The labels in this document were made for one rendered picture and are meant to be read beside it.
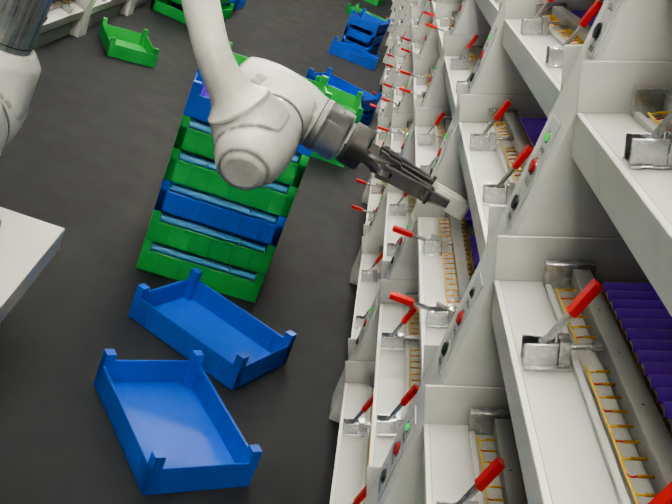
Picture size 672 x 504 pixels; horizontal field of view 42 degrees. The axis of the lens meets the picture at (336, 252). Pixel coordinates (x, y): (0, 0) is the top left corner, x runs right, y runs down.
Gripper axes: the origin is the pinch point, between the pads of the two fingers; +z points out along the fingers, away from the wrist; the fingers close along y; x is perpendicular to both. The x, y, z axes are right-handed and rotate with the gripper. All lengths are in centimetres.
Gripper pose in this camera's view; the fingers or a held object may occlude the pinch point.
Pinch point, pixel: (448, 200)
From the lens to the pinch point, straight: 152.5
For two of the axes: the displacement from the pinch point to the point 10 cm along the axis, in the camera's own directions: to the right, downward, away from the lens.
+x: -5.0, 7.9, 3.6
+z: 8.6, 5.0, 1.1
